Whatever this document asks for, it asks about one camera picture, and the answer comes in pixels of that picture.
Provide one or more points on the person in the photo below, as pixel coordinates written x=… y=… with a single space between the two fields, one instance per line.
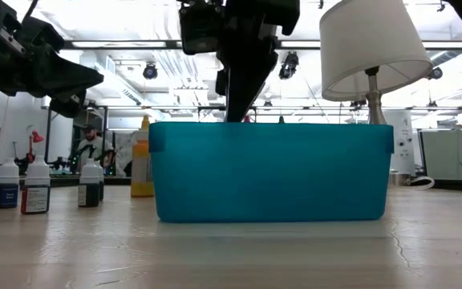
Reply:
x=94 y=142

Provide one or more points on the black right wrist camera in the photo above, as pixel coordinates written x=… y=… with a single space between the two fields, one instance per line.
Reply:
x=201 y=28

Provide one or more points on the small red food coloring bottle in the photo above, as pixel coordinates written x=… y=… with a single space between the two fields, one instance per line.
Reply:
x=35 y=200

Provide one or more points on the blue plastic bin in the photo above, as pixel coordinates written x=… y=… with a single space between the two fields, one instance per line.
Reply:
x=271 y=172

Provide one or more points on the white cabinet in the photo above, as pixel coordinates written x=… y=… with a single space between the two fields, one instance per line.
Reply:
x=401 y=136

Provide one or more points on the black ceiling spotlight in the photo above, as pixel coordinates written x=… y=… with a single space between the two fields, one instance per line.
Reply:
x=150 y=71
x=435 y=73
x=289 y=65

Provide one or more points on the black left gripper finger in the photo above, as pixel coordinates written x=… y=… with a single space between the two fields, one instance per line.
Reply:
x=68 y=103
x=38 y=34

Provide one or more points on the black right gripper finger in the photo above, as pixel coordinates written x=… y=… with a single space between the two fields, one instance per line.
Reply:
x=257 y=80
x=232 y=88

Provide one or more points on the black background rack frame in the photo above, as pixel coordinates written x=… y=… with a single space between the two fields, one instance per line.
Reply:
x=48 y=132

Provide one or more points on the black aluminium table frame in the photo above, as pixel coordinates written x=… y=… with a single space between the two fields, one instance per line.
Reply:
x=114 y=181

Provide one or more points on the background robot arms green lights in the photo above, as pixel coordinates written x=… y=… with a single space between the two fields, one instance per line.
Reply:
x=76 y=160

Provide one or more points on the white shade silver table lamp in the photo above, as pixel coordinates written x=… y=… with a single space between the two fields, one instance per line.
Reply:
x=367 y=40

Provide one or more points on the small dark food coloring bottle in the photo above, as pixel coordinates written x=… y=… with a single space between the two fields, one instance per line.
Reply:
x=87 y=196

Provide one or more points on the small blue food coloring bottle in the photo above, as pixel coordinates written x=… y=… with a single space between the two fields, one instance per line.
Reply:
x=6 y=196

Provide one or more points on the large yellow food coloring bottle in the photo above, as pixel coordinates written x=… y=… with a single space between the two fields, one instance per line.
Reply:
x=140 y=168

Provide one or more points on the red desk lamp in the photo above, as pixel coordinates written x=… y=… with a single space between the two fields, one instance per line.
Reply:
x=36 y=137

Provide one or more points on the grey green partition panel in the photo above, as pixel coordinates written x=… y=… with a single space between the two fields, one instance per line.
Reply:
x=451 y=156

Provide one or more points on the black overhead crossbar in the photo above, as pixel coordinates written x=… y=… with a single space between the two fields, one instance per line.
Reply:
x=171 y=44

